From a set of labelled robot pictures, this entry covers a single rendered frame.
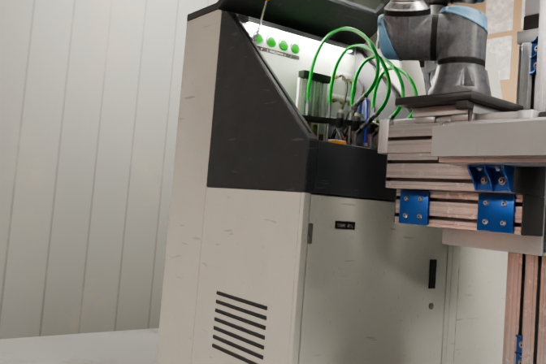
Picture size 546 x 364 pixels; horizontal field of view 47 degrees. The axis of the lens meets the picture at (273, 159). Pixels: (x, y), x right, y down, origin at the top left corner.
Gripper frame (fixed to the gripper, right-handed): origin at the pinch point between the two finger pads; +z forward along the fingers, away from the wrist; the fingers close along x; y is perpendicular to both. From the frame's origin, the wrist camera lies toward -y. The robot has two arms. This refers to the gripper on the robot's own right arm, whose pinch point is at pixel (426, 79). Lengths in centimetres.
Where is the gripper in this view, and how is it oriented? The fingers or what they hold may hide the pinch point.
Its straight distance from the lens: 220.5
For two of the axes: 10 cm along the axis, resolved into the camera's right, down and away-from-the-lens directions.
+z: -0.8, 9.9, -0.7
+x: 8.0, 1.1, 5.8
